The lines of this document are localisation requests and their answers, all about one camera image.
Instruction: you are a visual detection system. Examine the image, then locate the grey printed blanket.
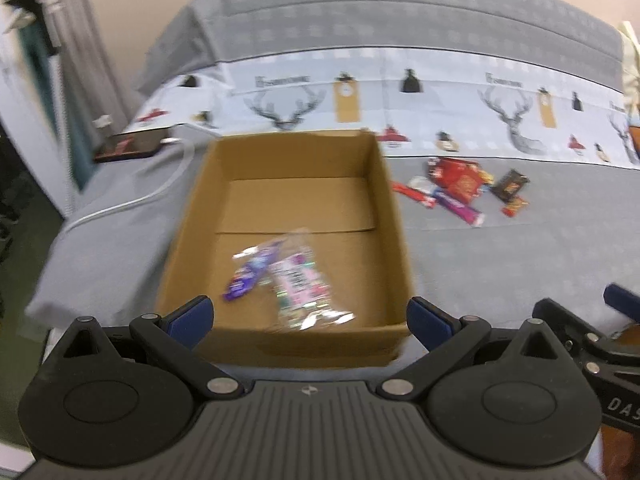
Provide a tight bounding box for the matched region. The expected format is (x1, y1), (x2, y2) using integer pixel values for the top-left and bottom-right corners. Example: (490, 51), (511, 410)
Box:
(25, 0), (640, 361)

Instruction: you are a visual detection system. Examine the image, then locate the dark brown snack packet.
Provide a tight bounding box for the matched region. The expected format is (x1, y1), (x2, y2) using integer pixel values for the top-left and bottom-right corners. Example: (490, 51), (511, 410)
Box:
(491, 169), (531, 204)

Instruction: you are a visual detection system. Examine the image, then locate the purple snack bar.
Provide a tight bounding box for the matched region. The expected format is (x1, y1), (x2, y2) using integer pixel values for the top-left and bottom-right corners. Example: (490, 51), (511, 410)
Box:
(433, 187), (487, 228)

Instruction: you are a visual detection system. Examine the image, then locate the grey curtain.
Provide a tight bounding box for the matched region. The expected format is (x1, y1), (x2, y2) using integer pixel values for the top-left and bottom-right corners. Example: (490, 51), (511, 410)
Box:
(35, 0), (132, 191)

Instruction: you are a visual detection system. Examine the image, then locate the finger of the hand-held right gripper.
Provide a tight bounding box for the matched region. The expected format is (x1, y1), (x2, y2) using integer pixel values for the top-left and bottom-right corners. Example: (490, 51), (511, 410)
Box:
(531, 298), (618, 361)
(602, 283), (640, 323)

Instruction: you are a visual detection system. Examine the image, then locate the pale yellow cloth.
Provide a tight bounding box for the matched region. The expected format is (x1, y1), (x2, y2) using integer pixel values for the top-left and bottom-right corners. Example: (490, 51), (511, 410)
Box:
(617, 20), (640, 116)

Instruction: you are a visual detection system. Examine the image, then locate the white snack wrapper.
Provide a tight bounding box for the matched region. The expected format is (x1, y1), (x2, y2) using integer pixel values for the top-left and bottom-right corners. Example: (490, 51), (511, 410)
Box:
(407, 175), (438, 195)

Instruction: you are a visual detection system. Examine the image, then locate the white charging cable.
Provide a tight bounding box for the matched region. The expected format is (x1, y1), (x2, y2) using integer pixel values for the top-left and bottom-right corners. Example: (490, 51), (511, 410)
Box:
(62, 136), (197, 233)

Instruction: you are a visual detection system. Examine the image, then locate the black smartphone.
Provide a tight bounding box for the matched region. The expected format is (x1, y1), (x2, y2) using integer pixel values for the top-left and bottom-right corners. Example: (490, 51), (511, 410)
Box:
(93, 129), (174, 164)

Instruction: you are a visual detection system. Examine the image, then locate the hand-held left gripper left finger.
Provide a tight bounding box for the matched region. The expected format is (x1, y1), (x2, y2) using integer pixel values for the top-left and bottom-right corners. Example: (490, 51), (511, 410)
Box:
(47, 295), (246, 402)

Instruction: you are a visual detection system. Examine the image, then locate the purple snack packet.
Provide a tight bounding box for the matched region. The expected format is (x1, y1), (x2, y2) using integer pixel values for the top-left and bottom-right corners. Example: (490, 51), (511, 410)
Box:
(223, 240), (285, 304)

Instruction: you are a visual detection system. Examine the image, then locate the red snack stick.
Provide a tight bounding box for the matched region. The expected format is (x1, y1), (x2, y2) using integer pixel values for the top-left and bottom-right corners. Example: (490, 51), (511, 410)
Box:
(391, 181), (436, 209)

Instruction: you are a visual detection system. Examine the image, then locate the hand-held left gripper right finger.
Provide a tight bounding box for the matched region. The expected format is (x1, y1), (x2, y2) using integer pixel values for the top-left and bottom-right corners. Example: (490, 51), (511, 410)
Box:
(375, 296), (576, 403)

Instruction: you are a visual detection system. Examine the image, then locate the small orange snack packet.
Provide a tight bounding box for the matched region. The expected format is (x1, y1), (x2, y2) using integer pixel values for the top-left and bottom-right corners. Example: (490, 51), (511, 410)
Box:
(501, 195), (530, 218)

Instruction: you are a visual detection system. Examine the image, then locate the pink clear snack packet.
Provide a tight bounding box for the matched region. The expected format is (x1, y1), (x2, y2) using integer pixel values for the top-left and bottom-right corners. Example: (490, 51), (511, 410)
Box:
(267, 227), (356, 333)

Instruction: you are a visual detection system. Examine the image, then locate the red snack packet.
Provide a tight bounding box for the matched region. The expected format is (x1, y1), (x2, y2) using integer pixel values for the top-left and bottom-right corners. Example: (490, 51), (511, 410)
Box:
(427, 156), (485, 201)

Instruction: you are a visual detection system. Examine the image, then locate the brown cardboard box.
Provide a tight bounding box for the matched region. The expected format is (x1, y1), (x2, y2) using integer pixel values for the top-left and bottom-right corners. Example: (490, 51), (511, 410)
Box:
(155, 129), (417, 368)

